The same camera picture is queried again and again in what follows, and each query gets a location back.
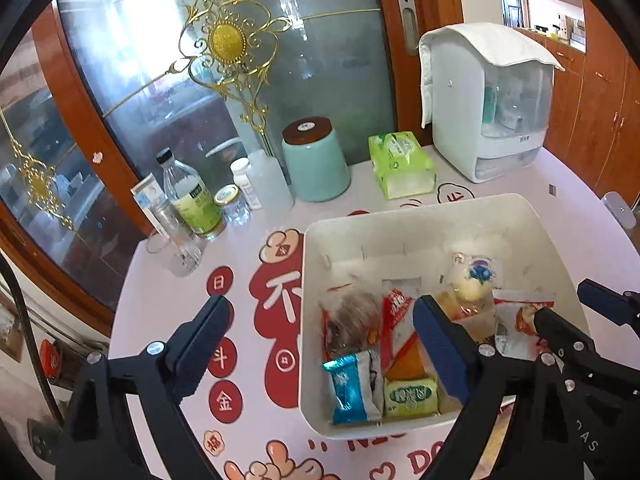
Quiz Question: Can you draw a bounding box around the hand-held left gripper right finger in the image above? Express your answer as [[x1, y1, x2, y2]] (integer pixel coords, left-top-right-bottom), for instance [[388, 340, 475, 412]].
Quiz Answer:
[[412, 294, 586, 480]]

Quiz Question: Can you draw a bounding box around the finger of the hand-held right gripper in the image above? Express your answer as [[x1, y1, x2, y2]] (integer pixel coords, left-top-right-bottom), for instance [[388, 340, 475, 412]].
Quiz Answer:
[[533, 306, 599, 377], [576, 279, 640, 332]]

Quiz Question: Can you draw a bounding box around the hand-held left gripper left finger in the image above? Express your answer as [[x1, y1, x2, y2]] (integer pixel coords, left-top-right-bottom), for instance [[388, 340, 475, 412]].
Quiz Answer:
[[54, 294, 236, 480]]

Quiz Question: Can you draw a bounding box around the orange snack packet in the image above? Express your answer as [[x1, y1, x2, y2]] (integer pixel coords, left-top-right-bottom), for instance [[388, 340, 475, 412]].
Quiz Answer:
[[385, 332, 432, 383]]

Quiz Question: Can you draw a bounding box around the wide red and white snack packet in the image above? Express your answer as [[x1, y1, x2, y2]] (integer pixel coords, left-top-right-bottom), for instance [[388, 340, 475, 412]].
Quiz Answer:
[[492, 290, 556, 361]]

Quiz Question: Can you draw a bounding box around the clear-wrapped beige bread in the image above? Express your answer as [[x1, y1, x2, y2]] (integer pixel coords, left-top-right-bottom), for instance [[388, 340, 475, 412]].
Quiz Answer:
[[432, 287, 497, 346]]

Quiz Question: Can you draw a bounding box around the green snack packet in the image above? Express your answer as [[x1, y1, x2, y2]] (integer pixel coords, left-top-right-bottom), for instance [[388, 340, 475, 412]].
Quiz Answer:
[[382, 375, 441, 418]]

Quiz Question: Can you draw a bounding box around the tall red and white snack packet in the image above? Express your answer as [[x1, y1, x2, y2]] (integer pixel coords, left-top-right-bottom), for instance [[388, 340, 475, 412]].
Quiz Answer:
[[380, 280, 426, 368]]

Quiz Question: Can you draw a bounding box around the clear-wrapped yellow cake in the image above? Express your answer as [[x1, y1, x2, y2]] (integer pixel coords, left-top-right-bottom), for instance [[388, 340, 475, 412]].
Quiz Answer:
[[447, 252, 502, 304]]

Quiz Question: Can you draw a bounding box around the blue snack packet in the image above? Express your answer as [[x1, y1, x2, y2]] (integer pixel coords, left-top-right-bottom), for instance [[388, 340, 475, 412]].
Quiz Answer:
[[321, 350, 385, 426]]

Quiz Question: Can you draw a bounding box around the clear packet of dark snacks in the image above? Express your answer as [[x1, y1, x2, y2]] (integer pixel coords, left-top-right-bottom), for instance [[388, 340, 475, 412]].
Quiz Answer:
[[320, 282, 386, 361]]

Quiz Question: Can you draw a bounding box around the white plastic storage bin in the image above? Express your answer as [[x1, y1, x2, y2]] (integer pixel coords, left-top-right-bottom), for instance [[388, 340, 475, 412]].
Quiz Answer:
[[298, 192, 593, 441]]

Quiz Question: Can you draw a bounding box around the ribbed drinking glass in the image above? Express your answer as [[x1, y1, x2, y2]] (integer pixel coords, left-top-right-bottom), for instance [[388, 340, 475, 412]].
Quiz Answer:
[[146, 232, 202, 277]]

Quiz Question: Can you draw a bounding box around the white plastic device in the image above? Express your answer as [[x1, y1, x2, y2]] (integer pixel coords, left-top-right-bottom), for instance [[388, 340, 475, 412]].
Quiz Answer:
[[602, 191, 638, 233]]

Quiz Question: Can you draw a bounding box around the printed pink tablecloth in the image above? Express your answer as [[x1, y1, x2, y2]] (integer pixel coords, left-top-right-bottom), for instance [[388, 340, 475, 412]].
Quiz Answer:
[[107, 145, 640, 480]]

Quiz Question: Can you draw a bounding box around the tall clear glass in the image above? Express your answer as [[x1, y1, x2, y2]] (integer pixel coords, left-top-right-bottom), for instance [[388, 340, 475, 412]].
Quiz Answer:
[[150, 195, 196, 256]]

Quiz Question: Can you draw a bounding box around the clear bottle with green label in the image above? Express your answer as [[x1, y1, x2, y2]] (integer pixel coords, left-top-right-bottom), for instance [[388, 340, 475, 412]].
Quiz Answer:
[[156, 147, 227, 241]]

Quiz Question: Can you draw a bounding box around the glass jar with gold lid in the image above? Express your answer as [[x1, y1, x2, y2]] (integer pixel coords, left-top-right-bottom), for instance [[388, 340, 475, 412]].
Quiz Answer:
[[214, 185, 251, 226]]

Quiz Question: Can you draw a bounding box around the red object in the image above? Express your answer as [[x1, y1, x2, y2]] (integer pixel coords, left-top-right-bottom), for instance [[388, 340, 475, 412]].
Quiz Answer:
[[40, 339, 63, 377]]

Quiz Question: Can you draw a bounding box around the white carton box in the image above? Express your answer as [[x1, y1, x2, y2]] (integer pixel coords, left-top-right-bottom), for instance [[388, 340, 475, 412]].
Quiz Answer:
[[131, 172, 168, 233]]

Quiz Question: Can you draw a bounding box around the small white pill bottle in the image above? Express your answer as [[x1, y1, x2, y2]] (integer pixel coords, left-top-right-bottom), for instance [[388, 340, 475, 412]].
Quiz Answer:
[[230, 157, 262, 211]]

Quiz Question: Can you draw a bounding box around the white plastic bottle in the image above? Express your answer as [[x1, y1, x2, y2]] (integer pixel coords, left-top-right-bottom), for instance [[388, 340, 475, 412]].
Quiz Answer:
[[248, 149, 296, 213]]

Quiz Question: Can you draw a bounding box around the green tissue pack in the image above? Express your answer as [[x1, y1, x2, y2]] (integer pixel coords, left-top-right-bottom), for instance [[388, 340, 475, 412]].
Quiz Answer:
[[368, 131, 437, 200]]

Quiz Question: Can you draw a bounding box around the teal canister with brown lid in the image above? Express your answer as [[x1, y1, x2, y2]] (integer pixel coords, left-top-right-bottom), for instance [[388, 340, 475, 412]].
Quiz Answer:
[[281, 116, 351, 203]]

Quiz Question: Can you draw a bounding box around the white countertop cabinet appliance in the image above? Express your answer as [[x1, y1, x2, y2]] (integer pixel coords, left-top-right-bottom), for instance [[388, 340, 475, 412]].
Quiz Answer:
[[419, 22, 556, 184]]

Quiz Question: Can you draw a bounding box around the small gold door ornament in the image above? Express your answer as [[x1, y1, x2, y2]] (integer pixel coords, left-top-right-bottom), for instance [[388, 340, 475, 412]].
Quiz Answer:
[[0, 110, 81, 233]]

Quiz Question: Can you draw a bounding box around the white towel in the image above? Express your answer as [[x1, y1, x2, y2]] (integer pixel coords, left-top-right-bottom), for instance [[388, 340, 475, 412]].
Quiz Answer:
[[418, 22, 566, 128]]

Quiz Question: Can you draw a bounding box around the large gold door ornament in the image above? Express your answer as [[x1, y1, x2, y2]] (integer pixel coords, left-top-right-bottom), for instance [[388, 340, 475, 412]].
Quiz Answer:
[[167, 0, 296, 133]]

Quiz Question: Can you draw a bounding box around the wooden wall cabinet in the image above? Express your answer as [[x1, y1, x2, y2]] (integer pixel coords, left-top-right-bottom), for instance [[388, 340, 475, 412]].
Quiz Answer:
[[505, 0, 640, 211]]

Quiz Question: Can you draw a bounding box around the metal door handle plate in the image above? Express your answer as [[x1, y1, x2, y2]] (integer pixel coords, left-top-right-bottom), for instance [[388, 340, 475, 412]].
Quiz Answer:
[[397, 0, 420, 56]]

